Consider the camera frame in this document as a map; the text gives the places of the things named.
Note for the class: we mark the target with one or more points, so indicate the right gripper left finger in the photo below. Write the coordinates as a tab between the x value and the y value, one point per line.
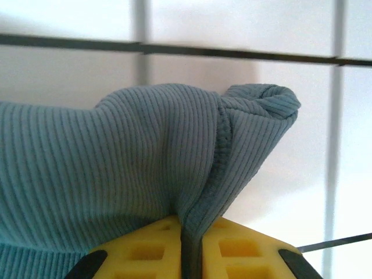
145	253

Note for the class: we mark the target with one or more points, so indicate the plain blue tank top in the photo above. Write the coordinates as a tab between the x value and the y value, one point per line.
116	160

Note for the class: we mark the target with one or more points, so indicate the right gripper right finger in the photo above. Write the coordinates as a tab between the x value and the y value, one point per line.
247	255

